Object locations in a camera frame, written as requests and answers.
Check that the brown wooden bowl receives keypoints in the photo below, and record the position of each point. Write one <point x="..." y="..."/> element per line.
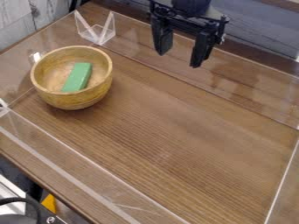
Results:
<point x="51" y="71"/>

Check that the clear acrylic enclosure wall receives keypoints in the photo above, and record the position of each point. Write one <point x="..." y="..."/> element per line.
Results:
<point x="186" y="146"/>

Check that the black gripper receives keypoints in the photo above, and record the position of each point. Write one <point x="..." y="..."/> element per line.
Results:
<point x="190" y="16"/>

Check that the yellow label sticker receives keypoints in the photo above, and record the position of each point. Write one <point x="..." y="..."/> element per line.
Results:
<point x="49" y="202"/>

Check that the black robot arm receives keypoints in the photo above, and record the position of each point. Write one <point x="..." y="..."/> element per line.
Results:
<point x="193" y="17"/>

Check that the clear acrylic corner bracket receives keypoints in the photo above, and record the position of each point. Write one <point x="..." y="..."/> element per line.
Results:
<point x="98" y="34"/>

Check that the green rectangular block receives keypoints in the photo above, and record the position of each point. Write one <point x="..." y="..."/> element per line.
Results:
<point x="78" y="78"/>

